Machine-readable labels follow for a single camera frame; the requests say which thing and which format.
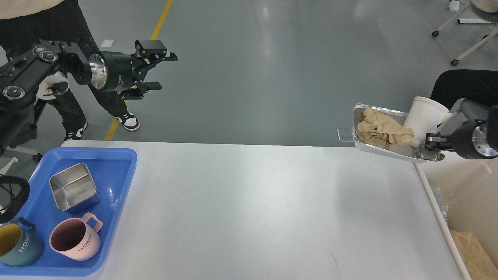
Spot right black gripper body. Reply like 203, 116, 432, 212
449, 121, 498, 159

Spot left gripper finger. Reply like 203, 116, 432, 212
117, 81, 162, 100
133, 40, 179, 72

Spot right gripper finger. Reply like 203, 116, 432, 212
424, 132, 454, 151

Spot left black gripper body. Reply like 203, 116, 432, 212
88, 51, 139, 92

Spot white paper cup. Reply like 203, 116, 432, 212
403, 97, 449, 147

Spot aluminium foil tray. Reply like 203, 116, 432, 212
352, 103, 445, 164

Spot stainless steel rectangular container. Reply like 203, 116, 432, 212
49, 163, 101, 214

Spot pink ribbed mug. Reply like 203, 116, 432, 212
49, 212, 103, 262

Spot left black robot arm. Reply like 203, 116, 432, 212
0, 40, 178, 154

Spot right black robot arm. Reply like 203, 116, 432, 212
422, 99, 498, 159

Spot white paper scrap on floor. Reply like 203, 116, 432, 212
101, 39, 116, 47

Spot white plastic bin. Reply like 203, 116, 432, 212
415, 152, 498, 280

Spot seated person black trousers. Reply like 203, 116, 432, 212
429, 69, 498, 110

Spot standing person black trousers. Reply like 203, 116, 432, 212
0, 0, 140, 141

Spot blue plastic tray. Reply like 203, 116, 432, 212
1, 147, 137, 278

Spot brown paper in bin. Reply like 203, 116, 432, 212
450, 230, 498, 280

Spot white rolling chair base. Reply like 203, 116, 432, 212
431, 0, 498, 66

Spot teal ribbed mug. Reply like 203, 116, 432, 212
0, 217, 45, 267

